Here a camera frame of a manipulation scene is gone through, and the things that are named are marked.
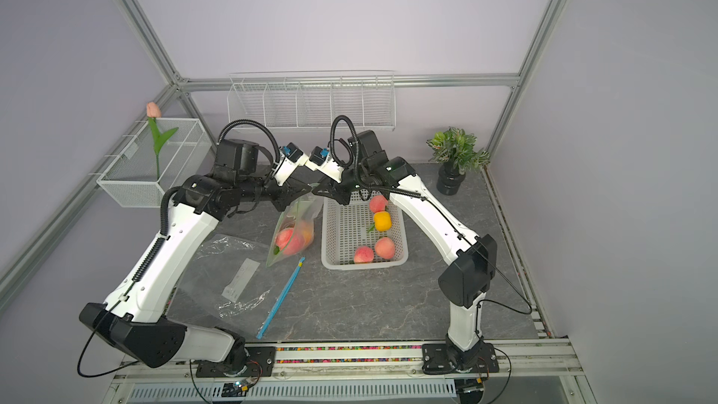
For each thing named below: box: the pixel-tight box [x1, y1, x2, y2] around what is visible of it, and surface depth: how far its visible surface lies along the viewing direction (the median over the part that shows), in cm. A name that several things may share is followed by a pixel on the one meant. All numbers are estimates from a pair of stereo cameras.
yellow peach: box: [373, 211, 392, 232], surface depth 98 cm
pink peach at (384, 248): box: [373, 236, 396, 260], surface depth 91 cm
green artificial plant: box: [426, 126, 491, 175], surface depth 93 cm
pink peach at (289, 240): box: [274, 228, 304, 256], surface depth 74 cm
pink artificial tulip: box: [145, 101, 179, 180], surface depth 81 cm
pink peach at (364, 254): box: [353, 245, 375, 264], surface depth 89 cm
